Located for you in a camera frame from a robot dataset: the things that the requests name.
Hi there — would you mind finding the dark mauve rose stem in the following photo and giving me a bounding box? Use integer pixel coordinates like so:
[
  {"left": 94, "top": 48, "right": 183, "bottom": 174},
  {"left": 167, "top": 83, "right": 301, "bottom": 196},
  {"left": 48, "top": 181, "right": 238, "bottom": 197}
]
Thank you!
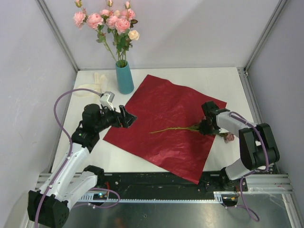
[{"left": 150, "top": 122, "right": 235, "bottom": 143}]

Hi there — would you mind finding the cream ribbon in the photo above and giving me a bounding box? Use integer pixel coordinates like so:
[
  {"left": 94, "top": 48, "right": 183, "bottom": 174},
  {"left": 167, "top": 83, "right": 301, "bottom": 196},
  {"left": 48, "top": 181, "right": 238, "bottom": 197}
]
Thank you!
[{"left": 73, "top": 72, "right": 109, "bottom": 97}]

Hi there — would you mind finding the pink rose stem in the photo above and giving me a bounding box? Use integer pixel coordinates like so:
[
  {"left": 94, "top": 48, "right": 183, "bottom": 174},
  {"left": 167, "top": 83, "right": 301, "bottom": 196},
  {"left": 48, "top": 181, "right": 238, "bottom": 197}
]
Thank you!
[
  {"left": 114, "top": 1, "right": 138, "bottom": 67},
  {"left": 73, "top": 0, "right": 117, "bottom": 62},
  {"left": 100, "top": 0, "right": 120, "bottom": 62}
]

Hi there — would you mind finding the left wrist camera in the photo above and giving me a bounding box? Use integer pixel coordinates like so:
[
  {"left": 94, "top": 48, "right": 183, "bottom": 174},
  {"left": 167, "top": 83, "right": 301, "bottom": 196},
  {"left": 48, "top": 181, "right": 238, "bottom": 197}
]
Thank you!
[{"left": 99, "top": 91, "right": 115, "bottom": 111}]

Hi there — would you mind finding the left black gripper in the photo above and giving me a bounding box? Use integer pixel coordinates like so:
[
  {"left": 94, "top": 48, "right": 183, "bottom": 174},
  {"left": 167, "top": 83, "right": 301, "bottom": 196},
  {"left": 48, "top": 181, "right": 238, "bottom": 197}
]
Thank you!
[{"left": 95, "top": 104, "right": 136, "bottom": 133}]

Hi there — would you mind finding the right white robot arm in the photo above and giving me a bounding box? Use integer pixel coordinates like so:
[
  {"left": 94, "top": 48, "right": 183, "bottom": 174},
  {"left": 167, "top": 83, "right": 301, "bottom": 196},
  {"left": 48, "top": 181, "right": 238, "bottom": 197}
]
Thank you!
[{"left": 199, "top": 101, "right": 280, "bottom": 190}]

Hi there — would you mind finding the teal conical vase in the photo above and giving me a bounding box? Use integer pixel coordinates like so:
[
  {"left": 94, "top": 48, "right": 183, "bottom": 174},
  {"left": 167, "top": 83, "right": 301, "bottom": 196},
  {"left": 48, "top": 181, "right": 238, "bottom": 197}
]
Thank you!
[{"left": 115, "top": 60, "right": 134, "bottom": 95}]

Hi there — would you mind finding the dark red wrapping paper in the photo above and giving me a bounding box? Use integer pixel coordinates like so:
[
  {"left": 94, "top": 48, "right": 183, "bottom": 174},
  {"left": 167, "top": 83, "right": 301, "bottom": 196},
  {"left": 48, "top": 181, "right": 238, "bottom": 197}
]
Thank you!
[{"left": 104, "top": 75, "right": 227, "bottom": 184}]

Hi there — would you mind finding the grey slotted cable duct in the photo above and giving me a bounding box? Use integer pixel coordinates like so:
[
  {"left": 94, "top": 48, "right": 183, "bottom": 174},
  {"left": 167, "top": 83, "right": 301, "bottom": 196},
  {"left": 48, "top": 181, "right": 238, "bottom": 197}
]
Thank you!
[{"left": 76, "top": 191, "right": 239, "bottom": 204}]

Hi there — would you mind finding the purple cable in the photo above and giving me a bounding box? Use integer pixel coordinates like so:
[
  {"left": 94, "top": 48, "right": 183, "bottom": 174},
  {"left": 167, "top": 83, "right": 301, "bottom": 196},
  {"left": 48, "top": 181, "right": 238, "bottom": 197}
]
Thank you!
[
  {"left": 229, "top": 113, "right": 270, "bottom": 222},
  {"left": 34, "top": 88, "right": 103, "bottom": 226}
]

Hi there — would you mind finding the cream single rose stem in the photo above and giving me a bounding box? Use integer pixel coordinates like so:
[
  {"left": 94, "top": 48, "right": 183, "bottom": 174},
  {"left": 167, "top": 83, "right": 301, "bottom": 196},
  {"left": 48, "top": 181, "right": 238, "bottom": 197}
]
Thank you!
[{"left": 114, "top": 10, "right": 121, "bottom": 17}]

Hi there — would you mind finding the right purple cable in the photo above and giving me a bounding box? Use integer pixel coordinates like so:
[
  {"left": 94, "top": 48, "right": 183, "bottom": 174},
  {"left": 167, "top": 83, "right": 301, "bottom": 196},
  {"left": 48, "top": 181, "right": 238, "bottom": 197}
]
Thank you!
[{"left": 229, "top": 113, "right": 270, "bottom": 222}]

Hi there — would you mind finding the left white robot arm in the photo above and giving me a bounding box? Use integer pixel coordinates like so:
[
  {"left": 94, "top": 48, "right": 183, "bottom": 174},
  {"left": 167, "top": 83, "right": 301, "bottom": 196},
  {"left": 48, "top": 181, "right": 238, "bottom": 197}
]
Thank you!
[{"left": 28, "top": 104, "right": 137, "bottom": 228}]

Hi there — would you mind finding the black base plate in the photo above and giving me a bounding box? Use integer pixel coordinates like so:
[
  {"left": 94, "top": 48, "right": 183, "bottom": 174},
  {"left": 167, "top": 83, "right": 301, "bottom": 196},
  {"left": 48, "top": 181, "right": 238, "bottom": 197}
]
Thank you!
[{"left": 96, "top": 171, "right": 248, "bottom": 201}]

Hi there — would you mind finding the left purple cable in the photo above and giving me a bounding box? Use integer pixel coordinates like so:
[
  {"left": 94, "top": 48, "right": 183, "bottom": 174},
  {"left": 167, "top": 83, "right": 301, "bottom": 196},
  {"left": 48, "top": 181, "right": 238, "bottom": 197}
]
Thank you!
[{"left": 34, "top": 88, "right": 103, "bottom": 226}]

